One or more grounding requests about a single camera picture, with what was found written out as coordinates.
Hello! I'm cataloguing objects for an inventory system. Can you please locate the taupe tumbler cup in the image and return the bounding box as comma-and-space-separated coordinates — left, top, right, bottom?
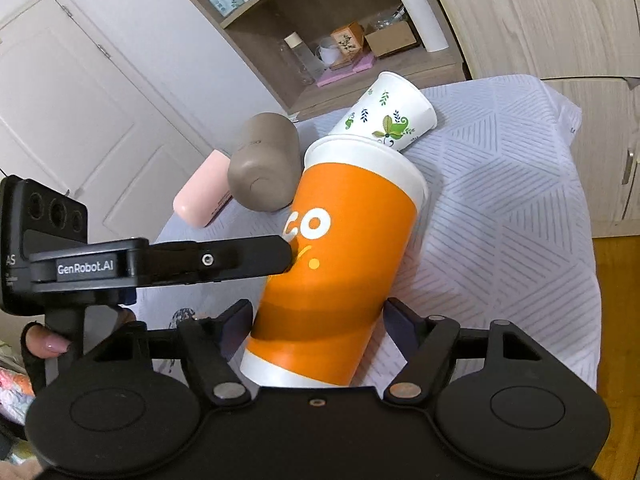
228, 113, 303, 211

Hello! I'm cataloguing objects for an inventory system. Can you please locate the wooden shelf unit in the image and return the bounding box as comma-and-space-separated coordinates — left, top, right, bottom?
190, 0, 465, 119

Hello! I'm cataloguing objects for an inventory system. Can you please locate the small cardboard box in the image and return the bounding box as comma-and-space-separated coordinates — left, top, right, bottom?
364, 21, 419, 58

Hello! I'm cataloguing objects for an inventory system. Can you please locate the pink tumbler cup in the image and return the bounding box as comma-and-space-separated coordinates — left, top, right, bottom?
172, 150, 231, 228

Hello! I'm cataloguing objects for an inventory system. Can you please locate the pink flat box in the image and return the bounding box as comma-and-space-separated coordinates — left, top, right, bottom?
316, 52, 376, 88

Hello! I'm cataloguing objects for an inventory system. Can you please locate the person's left hand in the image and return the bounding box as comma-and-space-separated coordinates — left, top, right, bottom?
19, 306, 138, 401

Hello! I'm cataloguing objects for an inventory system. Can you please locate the white paper towel roll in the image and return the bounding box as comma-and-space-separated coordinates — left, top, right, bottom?
400, 0, 449, 52

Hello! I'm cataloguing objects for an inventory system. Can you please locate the orange paper cup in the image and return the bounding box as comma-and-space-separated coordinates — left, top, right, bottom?
240, 136, 428, 388

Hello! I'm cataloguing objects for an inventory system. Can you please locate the wooden wardrobe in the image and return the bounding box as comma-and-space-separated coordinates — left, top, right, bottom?
439, 0, 639, 237

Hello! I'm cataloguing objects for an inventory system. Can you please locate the white door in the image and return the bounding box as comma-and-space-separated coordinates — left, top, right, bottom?
1, 0, 204, 242

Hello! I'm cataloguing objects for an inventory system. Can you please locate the clear bottle cork lid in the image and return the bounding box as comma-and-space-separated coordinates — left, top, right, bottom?
284, 32, 326, 81

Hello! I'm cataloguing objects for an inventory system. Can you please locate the wooden floral box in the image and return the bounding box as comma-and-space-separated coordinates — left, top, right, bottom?
330, 22, 366, 70

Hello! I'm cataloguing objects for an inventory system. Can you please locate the white floral paper cup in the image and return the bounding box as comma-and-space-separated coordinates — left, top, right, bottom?
330, 72, 437, 152

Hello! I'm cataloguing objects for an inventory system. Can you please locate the white mug on shelf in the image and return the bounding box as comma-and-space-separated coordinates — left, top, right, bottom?
317, 37, 343, 67

